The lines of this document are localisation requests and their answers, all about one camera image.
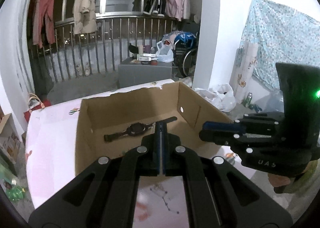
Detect black smart watch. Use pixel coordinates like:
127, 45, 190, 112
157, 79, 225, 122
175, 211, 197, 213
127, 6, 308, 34
104, 116, 177, 143

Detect person right hand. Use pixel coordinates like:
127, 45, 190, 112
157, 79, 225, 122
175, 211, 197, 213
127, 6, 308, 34
267, 173, 295, 193

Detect white plastic bag on floor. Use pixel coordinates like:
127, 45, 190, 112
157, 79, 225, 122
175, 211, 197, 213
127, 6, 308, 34
194, 84, 236, 112

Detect green can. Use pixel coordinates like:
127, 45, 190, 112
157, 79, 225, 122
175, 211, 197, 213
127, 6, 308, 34
242, 92, 253, 108

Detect clear water jug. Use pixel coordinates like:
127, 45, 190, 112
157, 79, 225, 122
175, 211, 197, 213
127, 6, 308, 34
254, 90, 284, 113

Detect rolled floral mat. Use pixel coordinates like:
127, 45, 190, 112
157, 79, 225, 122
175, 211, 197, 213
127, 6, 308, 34
230, 42, 259, 103

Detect brown cardboard box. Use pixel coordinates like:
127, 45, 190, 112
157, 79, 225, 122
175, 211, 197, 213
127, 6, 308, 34
75, 82, 231, 174

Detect wheelchair with clothes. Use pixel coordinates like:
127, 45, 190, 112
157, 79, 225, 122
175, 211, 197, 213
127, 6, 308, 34
162, 31, 198, 78

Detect white plastic bag on cabinet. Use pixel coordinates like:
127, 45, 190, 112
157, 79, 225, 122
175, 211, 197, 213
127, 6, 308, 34
156, 41, 174, 63

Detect green bottles on floor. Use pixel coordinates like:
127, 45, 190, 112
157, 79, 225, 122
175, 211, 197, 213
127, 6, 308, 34
5, 182, 26, 202

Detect grey cabinet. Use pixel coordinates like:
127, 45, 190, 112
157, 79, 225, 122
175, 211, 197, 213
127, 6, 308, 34
118, 58, 172, 88

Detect floral blue hanging cloth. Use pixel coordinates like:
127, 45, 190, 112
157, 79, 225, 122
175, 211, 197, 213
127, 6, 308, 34
239, 0, 319, 90

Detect small cardboard box with items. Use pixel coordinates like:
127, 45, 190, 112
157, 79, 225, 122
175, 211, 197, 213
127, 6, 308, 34
0, 113, 21, 175

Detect red tote bag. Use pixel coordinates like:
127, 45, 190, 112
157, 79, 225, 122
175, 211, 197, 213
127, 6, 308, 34
24, 93, 52, 122

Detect pink hanging shirts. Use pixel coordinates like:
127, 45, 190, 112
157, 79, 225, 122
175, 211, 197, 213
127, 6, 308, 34
165, 0, 190, 21

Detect metal balcony railing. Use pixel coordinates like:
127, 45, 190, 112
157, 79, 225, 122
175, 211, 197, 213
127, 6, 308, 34
29, 15, 177, 84

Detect beige hanging puffer jacket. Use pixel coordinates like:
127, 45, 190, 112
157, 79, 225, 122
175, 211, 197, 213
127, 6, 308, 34
73, 0, 97, 35

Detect red hanging coat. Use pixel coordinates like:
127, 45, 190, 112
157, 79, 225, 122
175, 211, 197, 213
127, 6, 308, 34
33, 0, 55, 48

